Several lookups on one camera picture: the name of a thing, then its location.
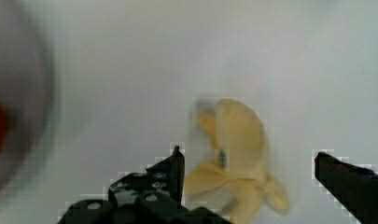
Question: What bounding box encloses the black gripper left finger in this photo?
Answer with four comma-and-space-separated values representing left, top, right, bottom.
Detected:
57, 147, 232, 224

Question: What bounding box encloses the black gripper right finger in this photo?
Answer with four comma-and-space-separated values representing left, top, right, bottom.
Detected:
314, 152, 378, 224

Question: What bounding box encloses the peeled toy banana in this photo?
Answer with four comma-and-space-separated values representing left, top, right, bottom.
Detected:
184, 99, 289, 224

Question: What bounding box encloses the grey round plate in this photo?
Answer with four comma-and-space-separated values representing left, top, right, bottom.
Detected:
0, 0, 52, 193

